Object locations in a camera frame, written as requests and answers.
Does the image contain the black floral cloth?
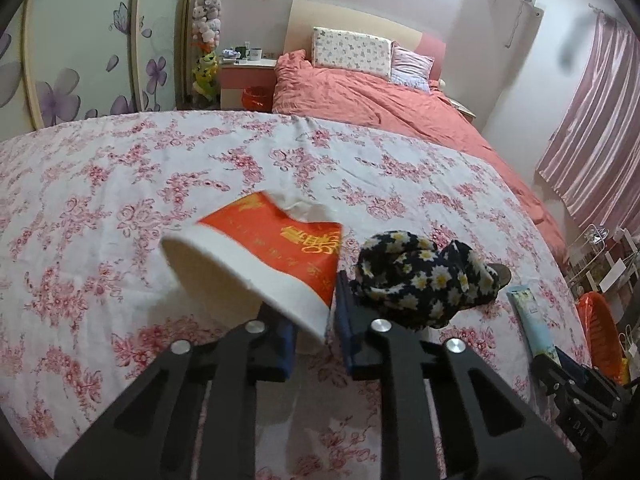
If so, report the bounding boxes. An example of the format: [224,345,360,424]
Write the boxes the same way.
[350,230,513,331]

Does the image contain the floral white pillow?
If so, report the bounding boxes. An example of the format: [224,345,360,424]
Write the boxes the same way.
[311,26,393,81]

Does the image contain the white wire rack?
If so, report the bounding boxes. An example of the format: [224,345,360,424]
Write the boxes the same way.
[567,222,640,301]

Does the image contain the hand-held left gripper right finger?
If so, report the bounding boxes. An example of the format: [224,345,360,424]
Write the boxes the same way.
[334,270,586,480]

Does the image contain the coral red duvet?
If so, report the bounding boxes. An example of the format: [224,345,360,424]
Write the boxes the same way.
[271,50,571,266]

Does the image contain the pink floral white blanket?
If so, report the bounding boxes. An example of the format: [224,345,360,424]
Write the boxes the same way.
[0,110,591,480]

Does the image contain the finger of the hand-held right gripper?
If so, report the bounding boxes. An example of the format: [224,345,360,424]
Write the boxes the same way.
[554,346,632,403]
[530,354,618,421]

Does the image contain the pink and white nightstand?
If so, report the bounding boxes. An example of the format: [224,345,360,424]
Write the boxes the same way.
[218,57,278,110]

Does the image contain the clear tube of plush toys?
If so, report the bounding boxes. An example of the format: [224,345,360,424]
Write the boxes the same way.
[190,0,226,110]

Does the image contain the cream and pink headboard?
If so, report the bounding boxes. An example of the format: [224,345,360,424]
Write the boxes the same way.
[287,0,447,81]

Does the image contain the light blue cream tube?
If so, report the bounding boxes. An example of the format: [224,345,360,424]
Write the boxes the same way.
[506,284,558,361]

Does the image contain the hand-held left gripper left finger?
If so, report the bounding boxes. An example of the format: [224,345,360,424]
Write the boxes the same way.
[52,305,301,480]

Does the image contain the pink curtain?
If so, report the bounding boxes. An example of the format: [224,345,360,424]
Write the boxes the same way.
[535,10,640,241]

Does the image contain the flower print wardrobe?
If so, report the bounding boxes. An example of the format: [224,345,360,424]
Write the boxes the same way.
[0,0,196,133]

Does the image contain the orange and white tissue pack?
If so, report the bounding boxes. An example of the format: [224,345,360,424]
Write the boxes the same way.
[160,191,345,343]

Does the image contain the striped pink pillow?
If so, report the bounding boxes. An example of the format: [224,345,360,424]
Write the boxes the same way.
[390,42,435,92]

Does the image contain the red bin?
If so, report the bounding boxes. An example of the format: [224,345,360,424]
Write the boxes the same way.
[241,87,275,110]

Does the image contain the light wooden nightstand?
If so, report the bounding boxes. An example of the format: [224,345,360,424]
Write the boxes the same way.
[440,92,476,123]

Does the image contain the orange plastic basket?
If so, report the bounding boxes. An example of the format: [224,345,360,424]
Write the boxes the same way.
[575,291,632,386]

